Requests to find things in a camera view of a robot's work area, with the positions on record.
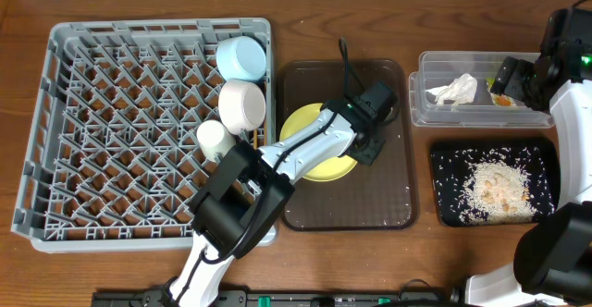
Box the light blue bowl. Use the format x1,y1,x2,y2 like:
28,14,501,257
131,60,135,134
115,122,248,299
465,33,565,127
216,36,266,82

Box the clear plastic bin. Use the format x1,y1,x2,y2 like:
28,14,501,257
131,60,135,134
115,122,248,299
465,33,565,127
409,51,554,129

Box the black waste tray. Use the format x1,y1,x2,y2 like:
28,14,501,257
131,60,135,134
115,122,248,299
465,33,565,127
428,136,561,227

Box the grey dishwasher rack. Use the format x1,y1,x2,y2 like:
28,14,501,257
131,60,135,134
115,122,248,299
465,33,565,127
11,18,273,253

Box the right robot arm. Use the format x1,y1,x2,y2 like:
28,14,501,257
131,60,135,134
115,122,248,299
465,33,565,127
456,3,591,306

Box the green yellow snack wrapper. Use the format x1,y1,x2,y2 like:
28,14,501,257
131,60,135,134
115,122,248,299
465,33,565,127
486,78,517,107

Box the white tissue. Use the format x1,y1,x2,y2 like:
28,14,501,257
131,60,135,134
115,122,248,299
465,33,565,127
426,73,478,105

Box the pink bowl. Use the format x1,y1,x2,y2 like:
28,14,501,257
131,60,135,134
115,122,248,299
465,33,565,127
218,80,266,135

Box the dark brown serving tray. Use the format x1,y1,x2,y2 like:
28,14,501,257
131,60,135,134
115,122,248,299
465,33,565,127
277,59,417,231

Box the wooden chopstick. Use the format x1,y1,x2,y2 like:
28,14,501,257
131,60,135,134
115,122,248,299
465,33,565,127
261,80,269,146
253,129,258,149

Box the rice and food scraps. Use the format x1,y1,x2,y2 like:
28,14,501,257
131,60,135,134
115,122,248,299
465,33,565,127
434,145,555,225

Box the cream white cup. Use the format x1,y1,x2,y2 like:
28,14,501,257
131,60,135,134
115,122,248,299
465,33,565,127
196,120,236,162

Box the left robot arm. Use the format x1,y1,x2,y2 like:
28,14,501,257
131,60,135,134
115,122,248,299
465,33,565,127
161,81,399,306

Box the yellow plate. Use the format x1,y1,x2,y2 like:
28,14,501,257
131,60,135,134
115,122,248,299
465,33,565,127
279,103,357,182

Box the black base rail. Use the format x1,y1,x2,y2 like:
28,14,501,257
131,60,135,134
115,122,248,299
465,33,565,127
91,289,463,307

